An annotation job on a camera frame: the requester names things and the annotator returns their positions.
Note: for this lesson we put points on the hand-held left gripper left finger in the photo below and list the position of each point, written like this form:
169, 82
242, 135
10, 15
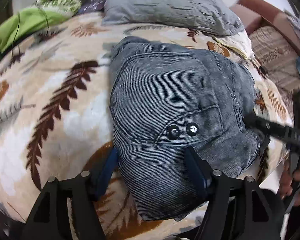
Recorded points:
107, 170

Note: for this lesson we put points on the green patterned quilt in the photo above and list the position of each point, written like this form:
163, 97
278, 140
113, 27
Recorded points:
27, 22

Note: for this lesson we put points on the black charger plug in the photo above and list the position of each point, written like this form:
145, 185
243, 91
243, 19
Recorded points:
263, 70

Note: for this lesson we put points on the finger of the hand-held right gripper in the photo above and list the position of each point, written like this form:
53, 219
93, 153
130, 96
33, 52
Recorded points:
264, 145
265, 126

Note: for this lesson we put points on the grey-blue denim pants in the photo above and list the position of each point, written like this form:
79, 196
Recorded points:
165, 92

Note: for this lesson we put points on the reddish brown sofa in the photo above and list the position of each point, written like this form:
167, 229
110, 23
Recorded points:
265, 12

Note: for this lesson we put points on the cream bed sheet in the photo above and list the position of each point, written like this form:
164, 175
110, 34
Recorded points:
237, 42

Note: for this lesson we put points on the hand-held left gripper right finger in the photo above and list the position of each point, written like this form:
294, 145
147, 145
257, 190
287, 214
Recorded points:
193, 166

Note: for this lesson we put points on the person's right hand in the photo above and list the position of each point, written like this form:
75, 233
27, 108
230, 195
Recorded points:
285, 180

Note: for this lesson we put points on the grey quilted pillow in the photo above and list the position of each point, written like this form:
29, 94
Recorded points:
170, 2

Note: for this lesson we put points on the purple plastic bag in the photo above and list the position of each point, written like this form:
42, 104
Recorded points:
92, 5

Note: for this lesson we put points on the leaf print blanket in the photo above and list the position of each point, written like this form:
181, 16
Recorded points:
52, 85

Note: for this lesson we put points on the striped sofa cushion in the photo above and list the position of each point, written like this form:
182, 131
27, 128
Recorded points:
272, 52

